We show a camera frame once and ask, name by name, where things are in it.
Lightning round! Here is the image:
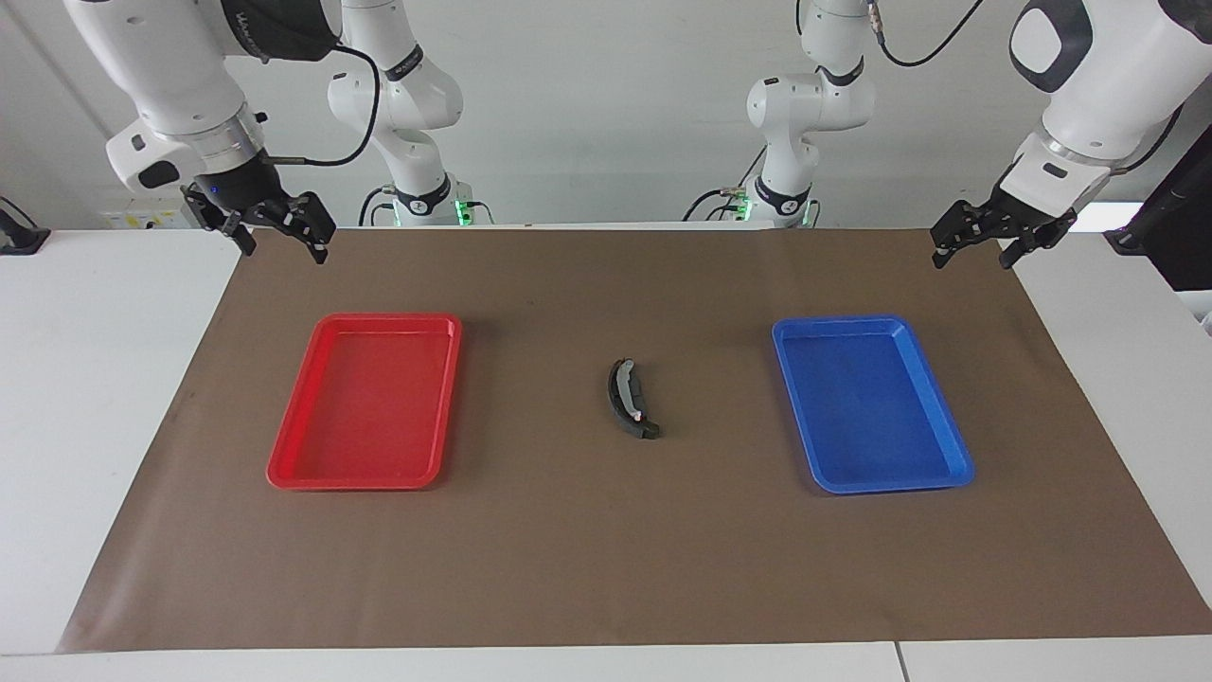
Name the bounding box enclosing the black base cable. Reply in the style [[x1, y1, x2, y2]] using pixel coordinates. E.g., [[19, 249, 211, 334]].
[[357, 185, 399, 228], [684, 147, 768, 224]]

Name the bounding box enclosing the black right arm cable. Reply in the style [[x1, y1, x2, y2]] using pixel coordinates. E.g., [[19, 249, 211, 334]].
[[260, 40, 385, 168]]

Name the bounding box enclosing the black monitor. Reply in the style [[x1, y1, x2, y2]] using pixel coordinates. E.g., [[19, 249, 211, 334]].
[[1103, 123, 1212, 293]]

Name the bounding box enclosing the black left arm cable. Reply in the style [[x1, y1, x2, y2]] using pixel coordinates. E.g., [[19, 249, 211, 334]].
[[866, 0, 1185, 176]]

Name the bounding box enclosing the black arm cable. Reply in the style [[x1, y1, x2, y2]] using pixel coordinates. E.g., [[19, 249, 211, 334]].
[[260, 40, 385, 168], [866, 0, 1185, 176]]

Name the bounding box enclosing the brown paper mat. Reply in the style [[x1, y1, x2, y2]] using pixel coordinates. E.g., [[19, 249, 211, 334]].
[[57, 227, 1212, 655]]

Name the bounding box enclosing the blue plastic tray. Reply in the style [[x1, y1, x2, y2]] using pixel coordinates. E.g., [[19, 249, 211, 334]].
[[771, 315, 975, 495]]

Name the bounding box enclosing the curved brake shoe grey metal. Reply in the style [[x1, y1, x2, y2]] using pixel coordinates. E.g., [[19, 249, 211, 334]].
[[606, 357, 654, 439]]

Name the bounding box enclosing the red plastic tray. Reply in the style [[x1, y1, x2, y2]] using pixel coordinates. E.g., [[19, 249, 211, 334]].
[[266, 313, 463, 491]]

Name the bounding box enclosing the black clamp mount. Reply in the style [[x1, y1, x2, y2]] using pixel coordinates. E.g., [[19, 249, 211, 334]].
[[0, 196, 51, 257]]

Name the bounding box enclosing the white wall socket box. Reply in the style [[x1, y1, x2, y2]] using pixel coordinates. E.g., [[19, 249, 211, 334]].
[[99, 194, 197, 231]]

